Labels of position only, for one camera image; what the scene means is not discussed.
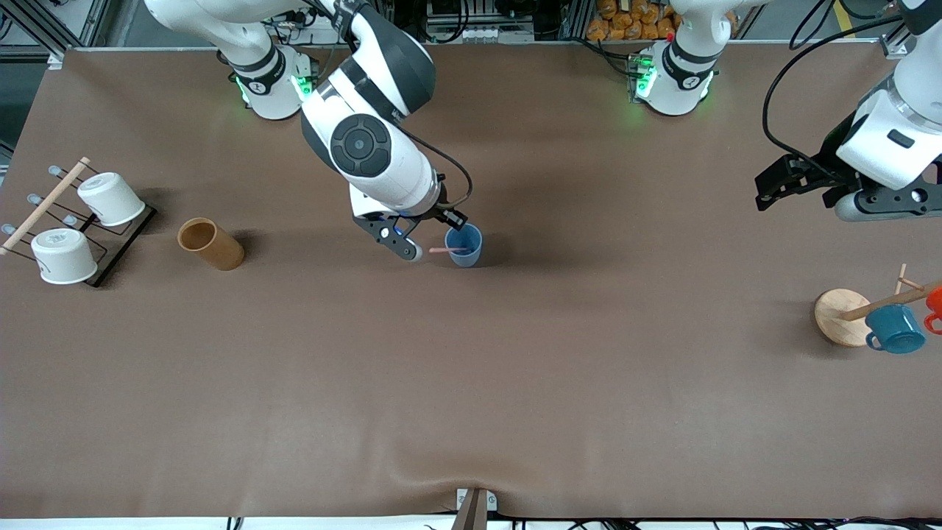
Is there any blue cup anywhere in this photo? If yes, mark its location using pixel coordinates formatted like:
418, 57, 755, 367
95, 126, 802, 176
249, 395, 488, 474
445, 224, 484, 268

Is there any black wooden cup rack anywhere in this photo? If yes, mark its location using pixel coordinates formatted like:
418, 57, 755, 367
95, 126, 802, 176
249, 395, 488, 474
0, 157, 157, 289

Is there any white paper cup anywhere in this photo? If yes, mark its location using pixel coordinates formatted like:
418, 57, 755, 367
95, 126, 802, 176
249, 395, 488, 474
30, 228, 99, 285
77, 172, 146, 227

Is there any wooden mug tree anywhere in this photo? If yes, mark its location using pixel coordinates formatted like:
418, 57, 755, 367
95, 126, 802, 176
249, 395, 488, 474
814, 264, 942, 347

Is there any brown cylindrical holder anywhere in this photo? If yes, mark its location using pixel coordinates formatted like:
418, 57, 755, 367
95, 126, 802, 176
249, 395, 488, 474
177, 217, 245, 271

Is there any teal mug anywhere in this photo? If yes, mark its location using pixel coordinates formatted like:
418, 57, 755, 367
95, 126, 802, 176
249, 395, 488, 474
865, 303, 927, 355

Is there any white power strip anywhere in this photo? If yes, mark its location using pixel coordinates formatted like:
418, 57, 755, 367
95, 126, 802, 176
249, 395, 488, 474
283, 0, 354, 45

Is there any orange bread pile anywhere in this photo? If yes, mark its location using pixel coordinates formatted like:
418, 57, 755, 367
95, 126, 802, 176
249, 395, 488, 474
587, 0, 681, 42

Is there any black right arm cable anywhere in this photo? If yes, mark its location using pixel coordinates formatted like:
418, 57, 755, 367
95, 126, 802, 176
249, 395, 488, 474
397, 125, 473, 213

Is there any metal table clamp bracket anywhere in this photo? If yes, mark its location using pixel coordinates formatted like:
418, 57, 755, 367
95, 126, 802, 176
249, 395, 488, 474
450, 487, 498, 530

